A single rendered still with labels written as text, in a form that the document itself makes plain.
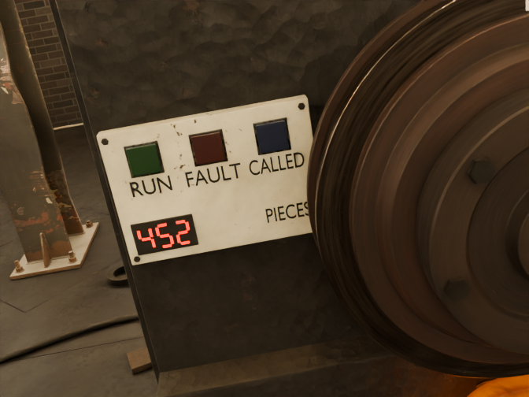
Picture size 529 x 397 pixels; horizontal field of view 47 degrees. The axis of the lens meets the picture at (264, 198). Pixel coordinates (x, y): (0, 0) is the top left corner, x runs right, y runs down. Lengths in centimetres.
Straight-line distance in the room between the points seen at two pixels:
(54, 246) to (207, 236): 281
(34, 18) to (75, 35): 621
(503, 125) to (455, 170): 6
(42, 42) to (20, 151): 365
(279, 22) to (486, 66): 26
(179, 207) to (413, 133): 32
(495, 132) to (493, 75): 6
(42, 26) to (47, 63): 38
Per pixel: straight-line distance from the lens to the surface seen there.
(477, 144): 57
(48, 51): 697
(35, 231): 357
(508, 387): 88
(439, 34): 63
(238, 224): 79
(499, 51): 63
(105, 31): 75
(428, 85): 61
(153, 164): 75
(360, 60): 68
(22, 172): 345
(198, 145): 74
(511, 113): 58
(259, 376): 87
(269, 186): 77
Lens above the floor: 141
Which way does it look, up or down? 22 degrees down
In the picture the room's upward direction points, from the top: 10 degrees counter-clockwise
